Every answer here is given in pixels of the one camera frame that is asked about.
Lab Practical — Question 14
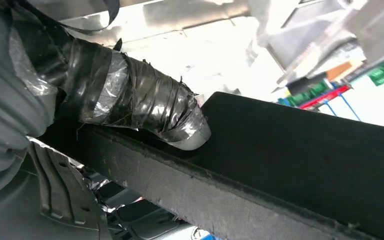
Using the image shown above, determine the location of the stainless steel workbench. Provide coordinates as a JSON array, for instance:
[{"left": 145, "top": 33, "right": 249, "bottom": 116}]
[{"left": 59, "top": 0, "right": 286, "bottom": 107}]

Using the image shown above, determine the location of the red metal bar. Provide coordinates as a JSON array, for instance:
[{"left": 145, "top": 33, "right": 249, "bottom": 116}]
[{"left": 299, "top": 85, "right": 352, "bottom": 110}]

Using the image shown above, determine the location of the stainless steel side table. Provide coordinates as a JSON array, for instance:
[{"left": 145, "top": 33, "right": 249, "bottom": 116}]
[{"left": 244, "top": 0, "right": 384, "bottom": 87}]

